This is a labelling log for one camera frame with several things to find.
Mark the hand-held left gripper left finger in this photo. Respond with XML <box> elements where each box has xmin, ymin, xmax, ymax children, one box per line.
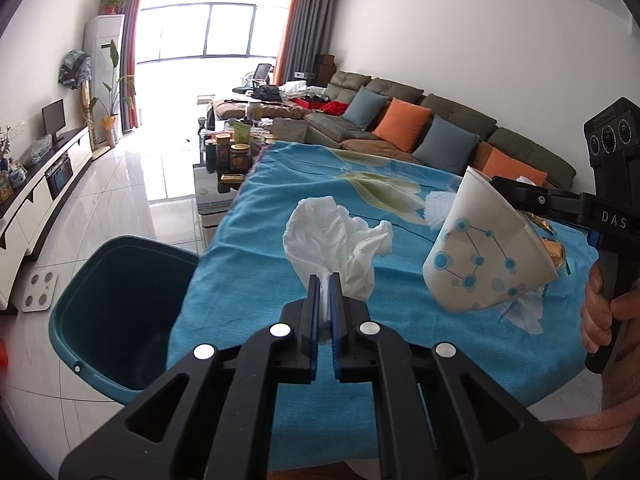
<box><xmin>59</xmin><ymin>275</ymin><xmax>322</xmax><ymax>480</ymax></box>

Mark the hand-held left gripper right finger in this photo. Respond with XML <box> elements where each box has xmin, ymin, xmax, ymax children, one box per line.
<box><xmin>330</xmin><ymin>273</ymin><xmax>586</xmax><ymax>480</ymax></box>

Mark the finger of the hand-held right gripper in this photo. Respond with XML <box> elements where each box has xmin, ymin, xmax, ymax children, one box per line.
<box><xmin>492</xmin><ymin>176</ymin><xmax>584</xmax><ymax>225</ymax></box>

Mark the white paper cup blue print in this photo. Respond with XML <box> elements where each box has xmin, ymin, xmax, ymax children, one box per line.
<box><xmin>422</xmin><ymin>166</ymin><xmax>559</xmax><ymax>315</ymax></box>

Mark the white tissue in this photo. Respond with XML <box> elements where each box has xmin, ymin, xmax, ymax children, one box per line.
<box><xmin>283</xmin><ymin>196</ymin><xmax>394</xmax><ymax>332</ymax></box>

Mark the white foam fruit net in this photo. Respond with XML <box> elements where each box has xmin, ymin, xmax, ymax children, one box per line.
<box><xmin>425</xmin><ymin>191</ymin><xmax>459</xmax><ymax>229</ymax></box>

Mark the teal plastic bin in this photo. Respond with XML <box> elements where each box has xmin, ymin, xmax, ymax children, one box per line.
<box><xmin>49</xmin><ymin>235</ymin><xmax>201</xmax><ymax>406</ymax></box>

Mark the person's right hand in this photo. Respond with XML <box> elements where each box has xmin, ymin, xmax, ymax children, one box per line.
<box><xmin>581</xmin><ymin>261</ymin><xmax>640</xmax><ymax>354</ymax></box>

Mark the orange cushion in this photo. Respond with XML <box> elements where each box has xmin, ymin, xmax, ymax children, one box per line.
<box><xmin>372</xmin><ymin>97</ymin><xmax>432</xmax><ymax>154</ymax></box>
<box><xmin>481</xmin><ymin>146</ymin><xmax>549</xmax><ymax>189</ymax></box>

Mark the blue printed blanket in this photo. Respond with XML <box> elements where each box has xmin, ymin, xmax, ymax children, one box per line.
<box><xmin>167</xmin><ymin>141</ymin><xmax>601</xmax><ymax>461</ymax></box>

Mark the blue cushion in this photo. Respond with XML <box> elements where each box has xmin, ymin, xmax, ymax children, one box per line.
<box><xmin>342</xmin><ymin>86</ymin><xmax>391</xmax><ymax>131</ymax></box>
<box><xmin>412</xmin><ymin>115</ymin><xmax>480</xmax><ymax>176</ymax></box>

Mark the grey-green sofa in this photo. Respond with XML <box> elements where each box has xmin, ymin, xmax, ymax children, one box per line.
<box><xmin>212</xmin><ymin>71</ymin><xmax>577</xmax><ymax>192</ymax></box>

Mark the black glass coffee table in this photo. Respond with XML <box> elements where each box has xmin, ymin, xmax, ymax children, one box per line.
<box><xmin>192</xmin><ymin>130</ymin><xmax>261</xmax><ymax>256</ymax></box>

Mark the group of dark jars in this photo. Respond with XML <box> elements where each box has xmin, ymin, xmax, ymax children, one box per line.
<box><xmin>202</xmin><ymin>129</ymin><xmax>281</xmax><ymax>184</ymax></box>

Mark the black office chair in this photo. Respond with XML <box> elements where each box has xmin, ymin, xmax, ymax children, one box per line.
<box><xmin>232</xmin><ymin>63</ymin><xmax>274</xmax><ymax>96</ymax></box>

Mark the brown wooden cabinet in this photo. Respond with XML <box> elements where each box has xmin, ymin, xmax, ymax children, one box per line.
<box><xmin>314</xmin><ymin>54</ymin><xmax>336</xmax><ymax>86</ymax></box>

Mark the white bathroom scale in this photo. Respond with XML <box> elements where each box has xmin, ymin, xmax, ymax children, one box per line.
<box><xmin>21</xmin><ymin>272</ymin><xmax>59</xmax><ymax>311</ymax></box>

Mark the grey and orange curtain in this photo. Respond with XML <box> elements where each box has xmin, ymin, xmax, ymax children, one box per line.
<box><xmin>272</xmin><ymin>0</ymin><xmax>341</xmax><ymax>86</ymax></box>
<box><xmin>107</xmin><ymin>0</ymin><xmax>146</xmax><ymax>134</ymax></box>

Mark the tall leafy potted plant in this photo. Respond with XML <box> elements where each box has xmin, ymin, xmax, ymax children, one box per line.
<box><xmin>90</xmin><ymin>40</ymin><xmax>137</xmax><ymax>147</ymax></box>

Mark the large window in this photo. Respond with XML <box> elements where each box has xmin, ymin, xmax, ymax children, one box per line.
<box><xmin>137</xmin><ymin>2</ymin><xmax>291</xmax><ymax>64</ymax></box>

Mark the white TV cabinet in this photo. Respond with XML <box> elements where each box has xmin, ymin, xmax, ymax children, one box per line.
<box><xmin>0</xmin><ymin>127</ymin><xmax>94</xmax><ymax>314</ymax></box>

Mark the clear plastic bag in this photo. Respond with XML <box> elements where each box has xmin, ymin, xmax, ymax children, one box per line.
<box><xmin>27</xmin><ymin>135</ymin><xmax>54</xmax><ymax>164</ymax></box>

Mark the black monitor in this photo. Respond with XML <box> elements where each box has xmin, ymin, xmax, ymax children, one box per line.
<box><xmin>41</xmin><ymin>99</ymin><xmax>66</xmax><ymax>144</ymax></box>

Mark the cloth-covered standing fan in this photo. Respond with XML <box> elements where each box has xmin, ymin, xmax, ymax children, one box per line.
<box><xmin>57</xmin><ymin>49</ymin><xmax>94</xmax><ymax>147</ymax></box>

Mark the white standing air conditioner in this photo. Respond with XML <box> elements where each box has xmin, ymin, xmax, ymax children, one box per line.
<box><xmin>82</xmin><ymin>14</ymin><xmax>126</xmax><ymax>149</ymax></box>

